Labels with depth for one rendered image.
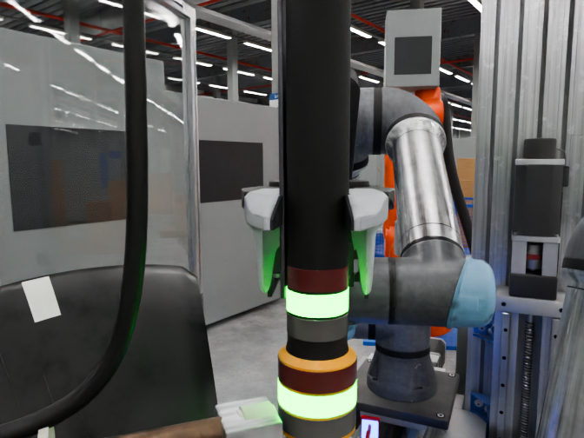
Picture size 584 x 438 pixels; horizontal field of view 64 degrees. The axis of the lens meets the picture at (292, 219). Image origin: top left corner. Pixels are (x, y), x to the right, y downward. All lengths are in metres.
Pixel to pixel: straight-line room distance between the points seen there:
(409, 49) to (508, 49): 3.11
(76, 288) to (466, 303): 0.36
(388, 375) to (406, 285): 0.55
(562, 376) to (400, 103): 0.45
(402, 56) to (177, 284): 3.92
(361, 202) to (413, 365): 0.83
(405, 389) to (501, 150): 0.55
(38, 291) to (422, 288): 0.35
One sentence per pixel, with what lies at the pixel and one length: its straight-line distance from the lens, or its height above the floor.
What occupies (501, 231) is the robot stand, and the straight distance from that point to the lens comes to 1.13.
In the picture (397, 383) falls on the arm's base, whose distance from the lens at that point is 1.04.
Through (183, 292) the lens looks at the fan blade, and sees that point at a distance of 0.38.
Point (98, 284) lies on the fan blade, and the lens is 0.37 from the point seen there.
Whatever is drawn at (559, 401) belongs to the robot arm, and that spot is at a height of 1.24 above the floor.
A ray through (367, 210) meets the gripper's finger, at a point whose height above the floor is 1.50.
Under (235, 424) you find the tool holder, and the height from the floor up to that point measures 1.39.
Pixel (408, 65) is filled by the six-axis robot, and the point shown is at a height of 2.32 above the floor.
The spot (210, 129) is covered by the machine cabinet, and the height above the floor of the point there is 1.83.
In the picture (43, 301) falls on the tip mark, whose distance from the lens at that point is 0.36.
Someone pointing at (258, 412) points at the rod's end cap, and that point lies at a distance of 0.27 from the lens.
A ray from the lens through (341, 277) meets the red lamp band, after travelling 0.25.
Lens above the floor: 1.53
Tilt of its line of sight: 7 degrees down
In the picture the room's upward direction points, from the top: straight up
